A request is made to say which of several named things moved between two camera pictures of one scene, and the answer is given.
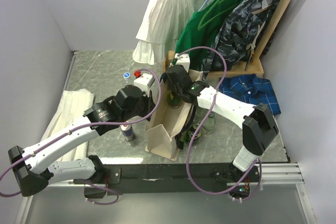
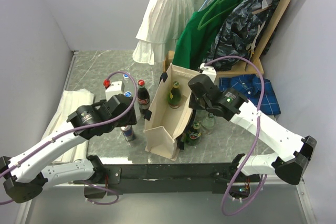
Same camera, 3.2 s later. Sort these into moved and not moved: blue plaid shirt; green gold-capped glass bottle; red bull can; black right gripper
Moved: black right gripper
Not moved: blue plaid shirt; red bull can; green gold-capped glass bottle
